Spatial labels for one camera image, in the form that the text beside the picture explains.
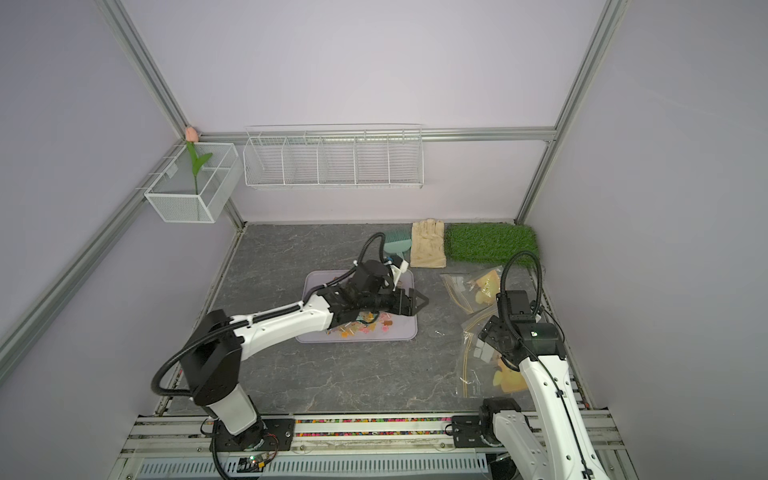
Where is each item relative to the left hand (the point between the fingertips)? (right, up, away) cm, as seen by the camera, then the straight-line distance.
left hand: (420, 304), depth 79 cm
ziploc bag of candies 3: (+17, -19, +2) cm, 26 cm away
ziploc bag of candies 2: (+23, -20, 0) cm, 31 cm away
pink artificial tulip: (-68, +41, +12) cm, 80 cm away
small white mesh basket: (-66, +34, +10) cm, 74 cm away
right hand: (+21, -8, -3) cm, 23 cm away
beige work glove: (+5, +15, +33) cm, 37 cm away
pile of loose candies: (-14, -3, -6) cm, 15 cm away
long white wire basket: (-29, +49, +29) cm, 64 cm away
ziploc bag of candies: (+21, +1, +20) cm, 29 cm away
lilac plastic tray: (-4, -10, +13) cm, 17 cm away
